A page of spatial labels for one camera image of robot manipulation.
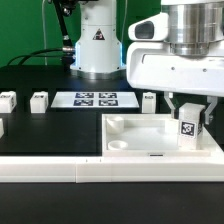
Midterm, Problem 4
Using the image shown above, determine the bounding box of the white square table top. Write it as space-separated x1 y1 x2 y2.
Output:
102 114 214 157

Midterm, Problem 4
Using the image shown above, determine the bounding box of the white L-shaped obstacle fence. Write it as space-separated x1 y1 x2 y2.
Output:
0 137 224 183

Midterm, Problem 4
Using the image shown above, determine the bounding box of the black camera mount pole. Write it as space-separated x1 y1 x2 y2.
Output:
48 0 78 70

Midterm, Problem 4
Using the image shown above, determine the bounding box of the white block at left edge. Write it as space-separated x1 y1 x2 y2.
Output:
0 118 4 139

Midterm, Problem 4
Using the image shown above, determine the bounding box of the white marker plate with tags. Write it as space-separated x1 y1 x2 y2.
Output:
51 92 139 108

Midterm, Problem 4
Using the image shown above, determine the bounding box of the black cable bundle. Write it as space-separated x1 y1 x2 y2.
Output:
6 48 73 67

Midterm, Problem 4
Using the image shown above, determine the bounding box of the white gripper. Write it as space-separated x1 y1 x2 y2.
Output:
126 41 224 125

